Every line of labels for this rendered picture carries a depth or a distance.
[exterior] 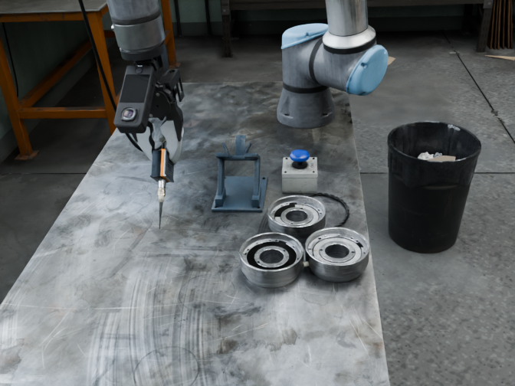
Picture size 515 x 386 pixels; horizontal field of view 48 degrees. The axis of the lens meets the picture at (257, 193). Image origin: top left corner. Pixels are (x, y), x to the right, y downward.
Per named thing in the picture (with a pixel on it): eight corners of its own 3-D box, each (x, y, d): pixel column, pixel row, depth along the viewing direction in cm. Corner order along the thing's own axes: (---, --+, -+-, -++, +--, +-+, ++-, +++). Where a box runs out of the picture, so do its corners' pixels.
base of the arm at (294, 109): (278, 104, 157) (277, 69, 152) (334, 103, 156) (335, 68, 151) (275, 129, 144) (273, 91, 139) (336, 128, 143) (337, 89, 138)
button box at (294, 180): (317, 193, 118) (317, 171, 115) (282, 193, 118) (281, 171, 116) (316, 173, 125) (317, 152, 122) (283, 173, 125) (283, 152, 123)
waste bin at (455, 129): (473, 260, 223) (492, 161, 200) (384, 259, 226) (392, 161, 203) (454, 210, 251) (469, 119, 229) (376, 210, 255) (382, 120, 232)
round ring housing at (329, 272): (349, 240, 104) (351, 221, 102) (379, 275, 95) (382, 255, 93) (295, 254, 101) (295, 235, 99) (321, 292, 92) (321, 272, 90)
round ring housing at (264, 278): (287, 298, 92) (287, 278, 89) (229, 280, 96) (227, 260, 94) (313, 260, 99) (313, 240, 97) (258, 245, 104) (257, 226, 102)
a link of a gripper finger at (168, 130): (196, 148, 106) (182, 103, 101) (188, 166, 101) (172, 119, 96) (180, 151, 106) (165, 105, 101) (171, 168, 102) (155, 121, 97)
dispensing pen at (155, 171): (146, 226, 97) (152, 130, 101) (155, 230, 101) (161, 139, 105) (159, 225, 96) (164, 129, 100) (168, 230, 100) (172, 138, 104)
